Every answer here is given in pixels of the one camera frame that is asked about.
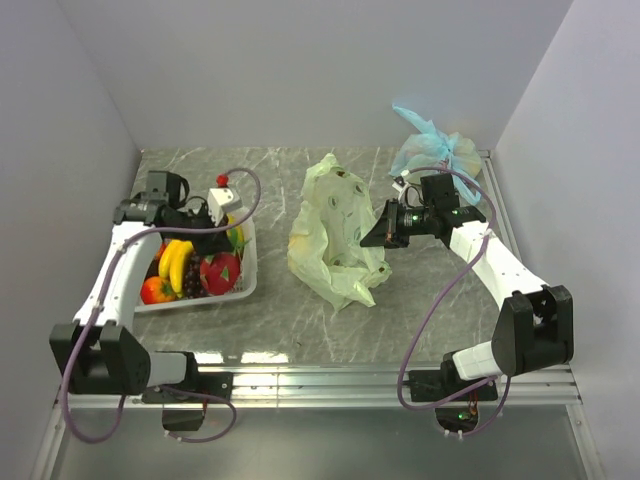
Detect light green plastic bag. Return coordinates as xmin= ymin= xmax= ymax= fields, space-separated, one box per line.
xmin=287 ymin=153 xmax=392 ymax=311

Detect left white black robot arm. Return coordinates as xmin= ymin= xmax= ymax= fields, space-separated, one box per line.
xmin=49 ymin=171 xmax=241 ymax=402

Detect orange fake persimmon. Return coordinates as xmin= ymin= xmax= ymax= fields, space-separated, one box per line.
xmin=140 ymin=276 xmax=177 ymax=305

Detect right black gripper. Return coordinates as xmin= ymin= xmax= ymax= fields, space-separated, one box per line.
xmin=360 ymin=198 xmax=435 ymax=250

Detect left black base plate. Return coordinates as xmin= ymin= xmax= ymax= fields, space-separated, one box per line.
xmin=141 ymin=372 xmax=234 ymax=404

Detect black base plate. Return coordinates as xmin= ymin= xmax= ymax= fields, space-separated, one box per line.
xmin=404 ymin=370 xmax=498 ymax=403
xmin=141 ymin=372 xmax=234 ymax=404

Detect yellow fake lemon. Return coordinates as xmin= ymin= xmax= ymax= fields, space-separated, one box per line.
xmin=226 ymin=225 xmax=246 ymax=260

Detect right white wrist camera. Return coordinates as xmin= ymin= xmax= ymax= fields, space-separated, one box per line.
xmin=392 ymin=169 xmax=411 ymax=198

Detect yellow fake banana bunch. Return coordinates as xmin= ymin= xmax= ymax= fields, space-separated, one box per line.
xmin=158 ymin=240 xmax=194 ymax=298

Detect dark purple fake grapes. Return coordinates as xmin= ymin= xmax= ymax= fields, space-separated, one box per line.
xmin=182 ymin=254 xmax=209 ymax=299

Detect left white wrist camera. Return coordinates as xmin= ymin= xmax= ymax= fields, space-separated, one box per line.
xmin=206 ymin=174 xmax=242 ymax=226

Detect tied blue plastic bag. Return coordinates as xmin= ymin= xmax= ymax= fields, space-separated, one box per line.
xmin=389 ymin=104 xmax=482 ymax=206

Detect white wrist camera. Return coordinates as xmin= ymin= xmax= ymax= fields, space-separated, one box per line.
xmin=206 ymin=174 xmax=242 ymax=226
xmin=392 ymin=169 xmax=411 ymax=198

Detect white plastic basket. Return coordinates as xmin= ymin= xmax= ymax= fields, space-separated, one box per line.
xmin=134 ymin=218 xmax=258 ymax=314

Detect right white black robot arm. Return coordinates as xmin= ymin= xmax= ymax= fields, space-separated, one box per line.
xmin=360 ymin=167 xmax=574 ymax=401

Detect purple cable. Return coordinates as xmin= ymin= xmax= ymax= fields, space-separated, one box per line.
xmin=396 ymin=166 xmax=511 ymax=436
xmin=59 ymin=167 xmax=262 ymax=444

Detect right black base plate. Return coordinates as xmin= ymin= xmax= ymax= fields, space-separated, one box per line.
xmin=404 ymin=370 xmax=498 ymax=403

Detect pink fake dragon fruit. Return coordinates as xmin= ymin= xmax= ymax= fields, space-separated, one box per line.
xmin=199 ymin=240 xmax=249 ymax=296

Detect aluminium mounting rail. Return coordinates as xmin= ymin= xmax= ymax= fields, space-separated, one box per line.
xmin=54 ymin=364 xmax=584 ymax=410

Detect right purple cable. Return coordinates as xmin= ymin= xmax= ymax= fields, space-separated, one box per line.
xmin=396 ymin=166 xmax=511 ymax=436

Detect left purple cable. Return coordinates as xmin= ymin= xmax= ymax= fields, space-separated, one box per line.
xmin=59 ymin=167 xmax=262 ymax=444

